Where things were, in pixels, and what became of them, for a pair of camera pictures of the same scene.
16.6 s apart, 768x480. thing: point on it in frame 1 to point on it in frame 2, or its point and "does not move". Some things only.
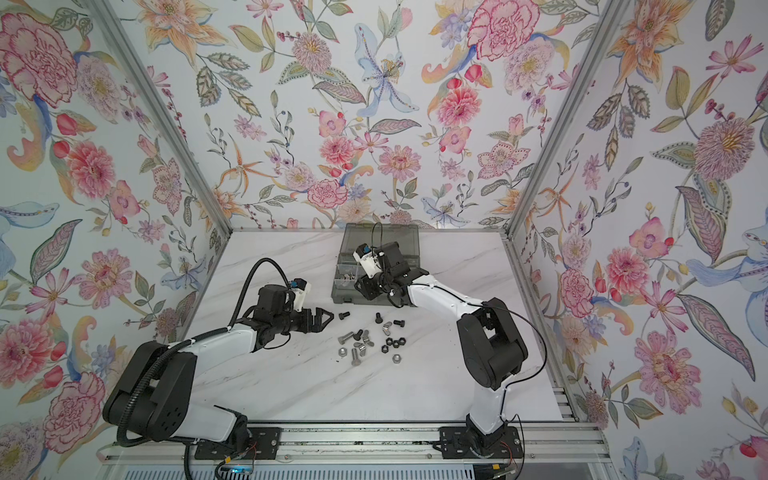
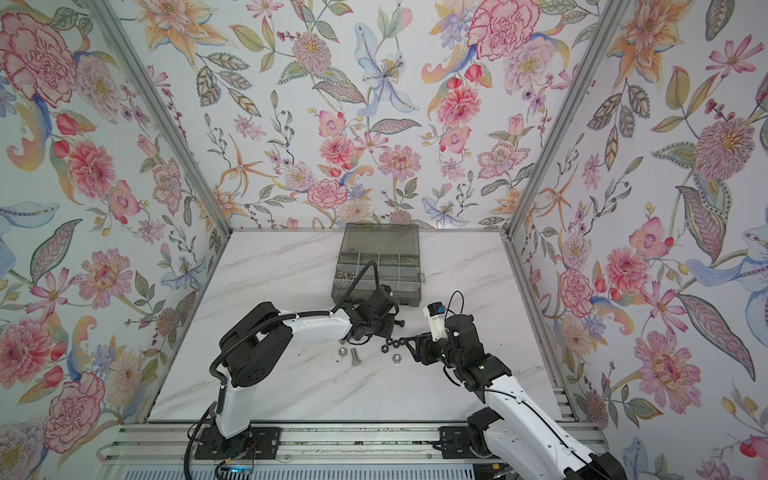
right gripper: [367, 289] to [425, 347]
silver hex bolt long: [355, 362] does not move
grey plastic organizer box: [348, 270] does not move
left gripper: [307, 324] to [390, 326]
